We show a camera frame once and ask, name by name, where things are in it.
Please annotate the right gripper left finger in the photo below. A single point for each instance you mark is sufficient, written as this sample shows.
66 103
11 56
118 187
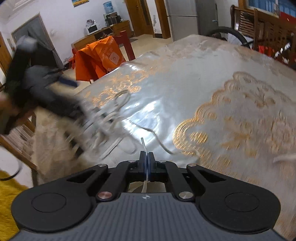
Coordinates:
121 176

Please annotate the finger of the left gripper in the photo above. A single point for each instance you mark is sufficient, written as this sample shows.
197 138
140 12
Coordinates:
68 82

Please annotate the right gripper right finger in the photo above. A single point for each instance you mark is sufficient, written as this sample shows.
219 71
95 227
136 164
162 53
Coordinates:
170 175

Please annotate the cream shoelace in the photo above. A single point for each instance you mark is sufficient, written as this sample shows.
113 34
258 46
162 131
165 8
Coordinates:
233 151

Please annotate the white black-striped sneaker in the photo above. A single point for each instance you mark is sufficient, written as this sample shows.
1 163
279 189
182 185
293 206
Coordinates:
101 135

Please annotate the yellow sleeve forearm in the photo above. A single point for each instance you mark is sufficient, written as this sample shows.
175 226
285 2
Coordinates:
8 192

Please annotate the orange bag on chair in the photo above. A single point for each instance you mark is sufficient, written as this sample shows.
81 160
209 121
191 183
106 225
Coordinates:
98 59

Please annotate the white microwave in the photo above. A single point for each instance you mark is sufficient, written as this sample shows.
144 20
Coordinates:
91 29

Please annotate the red wooden chair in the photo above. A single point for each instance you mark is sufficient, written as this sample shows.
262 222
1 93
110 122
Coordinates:
122 40

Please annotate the wooden sideboard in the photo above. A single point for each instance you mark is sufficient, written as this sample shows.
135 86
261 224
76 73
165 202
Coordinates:
113 30

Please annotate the framed landscape picture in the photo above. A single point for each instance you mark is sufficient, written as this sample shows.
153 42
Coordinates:
79 2

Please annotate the blue water dispenser bottle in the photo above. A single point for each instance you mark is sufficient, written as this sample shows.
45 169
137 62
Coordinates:
108 7

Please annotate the silver refrigerator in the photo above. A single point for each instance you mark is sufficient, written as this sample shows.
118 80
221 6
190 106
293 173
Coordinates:
191 17

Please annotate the black bicycle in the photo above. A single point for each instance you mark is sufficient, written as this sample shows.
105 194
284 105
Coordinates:
229 34

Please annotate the wooden dining chair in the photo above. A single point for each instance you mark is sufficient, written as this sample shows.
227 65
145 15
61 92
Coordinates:
274 37

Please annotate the wooden bench chair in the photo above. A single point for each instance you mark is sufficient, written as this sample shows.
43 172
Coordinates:
242 20

